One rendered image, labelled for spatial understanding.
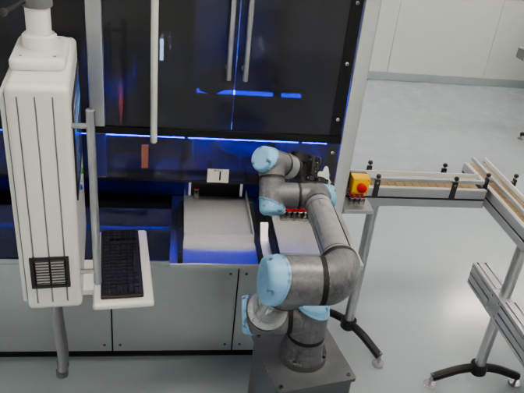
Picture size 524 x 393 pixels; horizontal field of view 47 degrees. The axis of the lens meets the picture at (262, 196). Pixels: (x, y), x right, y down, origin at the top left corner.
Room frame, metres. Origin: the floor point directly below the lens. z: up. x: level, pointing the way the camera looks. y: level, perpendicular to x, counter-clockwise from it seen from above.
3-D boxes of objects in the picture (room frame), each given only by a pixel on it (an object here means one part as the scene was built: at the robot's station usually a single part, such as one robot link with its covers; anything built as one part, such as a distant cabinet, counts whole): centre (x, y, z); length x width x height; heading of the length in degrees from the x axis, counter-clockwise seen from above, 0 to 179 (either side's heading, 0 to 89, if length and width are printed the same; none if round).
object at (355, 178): (2.23, -0.40, 0.99); 0.08 x 0.07 x 0.07; 9
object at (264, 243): (1.86, -0.03, 0.91); 0.14 x 0.03 x 0.06; 10
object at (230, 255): (1.98, -0.01, 0.87); 0.70 x 0.48 x 0.02; 99
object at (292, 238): (1.96, -0.19, 0.90); 0.34 x 0.26 x 0.04; 9
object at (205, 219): (2.02, 0.17, 0.90); 0.34 x 0.26 x 0.04; 9
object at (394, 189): (2.42, -0.65, 0.92); 0.69 x 0.16 x 0.16; 99
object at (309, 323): (1.41, -0.17, 0.96); 0.13 x 0.12 x 0.14; 99
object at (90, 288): (1.74, 0.52, 0.79); 0.45 x 0.28 x 0.03; 16
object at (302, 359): (1.41, -0.18, 0.84); 0.15 x 0.15 x 0.10
